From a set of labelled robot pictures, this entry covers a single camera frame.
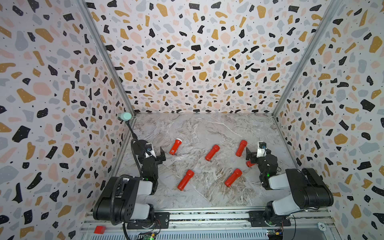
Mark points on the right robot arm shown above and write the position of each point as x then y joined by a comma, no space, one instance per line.
307,189

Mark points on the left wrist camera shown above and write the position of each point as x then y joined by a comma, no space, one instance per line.
149,152

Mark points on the microphone stand green head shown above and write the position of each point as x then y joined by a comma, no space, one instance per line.
138,145

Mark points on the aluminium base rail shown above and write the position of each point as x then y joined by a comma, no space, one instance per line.
221,223

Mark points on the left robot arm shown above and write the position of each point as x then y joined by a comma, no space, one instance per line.
118,202

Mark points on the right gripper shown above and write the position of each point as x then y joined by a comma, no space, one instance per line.
255,156

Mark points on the red block on rail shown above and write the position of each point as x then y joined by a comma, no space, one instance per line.
100,230

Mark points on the red flashlight white rim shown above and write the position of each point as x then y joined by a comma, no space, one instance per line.
175,146

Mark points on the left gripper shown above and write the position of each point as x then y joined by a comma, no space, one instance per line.
156,156

